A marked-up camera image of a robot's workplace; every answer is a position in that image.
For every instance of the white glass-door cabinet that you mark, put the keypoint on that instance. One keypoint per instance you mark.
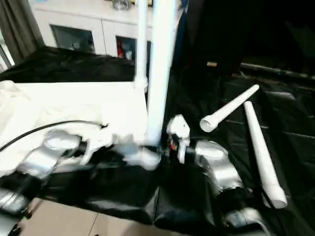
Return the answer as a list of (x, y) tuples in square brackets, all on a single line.
[(88, 19)]

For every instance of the grey curtain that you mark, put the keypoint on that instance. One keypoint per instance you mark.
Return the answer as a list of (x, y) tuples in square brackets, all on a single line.
[(17, 27)]

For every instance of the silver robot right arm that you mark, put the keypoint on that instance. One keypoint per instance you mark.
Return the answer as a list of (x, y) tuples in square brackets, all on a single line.
[(221, 169)]

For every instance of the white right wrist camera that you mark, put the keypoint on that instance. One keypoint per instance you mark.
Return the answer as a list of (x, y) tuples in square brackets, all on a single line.
[(179, 132)]

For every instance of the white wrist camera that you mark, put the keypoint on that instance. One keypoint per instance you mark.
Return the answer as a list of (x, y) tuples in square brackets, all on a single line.
[(101, 137), (179, 132)]

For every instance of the white plastic table leg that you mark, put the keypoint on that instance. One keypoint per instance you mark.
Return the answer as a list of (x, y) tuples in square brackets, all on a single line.
[(263, 152), (229, 108), (141, 44), (161, 69)]

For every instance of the white plastic table top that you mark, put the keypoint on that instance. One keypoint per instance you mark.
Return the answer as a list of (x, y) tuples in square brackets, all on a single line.
[(64, 108)]

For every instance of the black backdrop cloth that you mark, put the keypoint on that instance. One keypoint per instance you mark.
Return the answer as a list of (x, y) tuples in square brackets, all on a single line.
[(256, 29)]

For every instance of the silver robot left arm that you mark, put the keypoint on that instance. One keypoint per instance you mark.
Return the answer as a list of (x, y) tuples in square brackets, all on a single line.
[(39, 160)]

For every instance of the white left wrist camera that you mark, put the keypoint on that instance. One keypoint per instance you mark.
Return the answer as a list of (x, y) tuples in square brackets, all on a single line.
[(101, 137)]

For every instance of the black work mat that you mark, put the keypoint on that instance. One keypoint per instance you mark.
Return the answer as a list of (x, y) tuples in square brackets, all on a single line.
[(197, 187)]

